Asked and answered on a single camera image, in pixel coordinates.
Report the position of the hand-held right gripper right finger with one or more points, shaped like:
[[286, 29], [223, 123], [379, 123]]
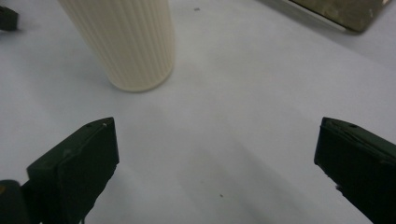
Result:
[[358, 165]]

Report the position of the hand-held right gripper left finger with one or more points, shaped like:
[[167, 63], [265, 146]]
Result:
[[74, 171]]

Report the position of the cream ribbed cup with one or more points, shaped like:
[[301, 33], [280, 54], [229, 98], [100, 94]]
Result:
[[130, 46]]

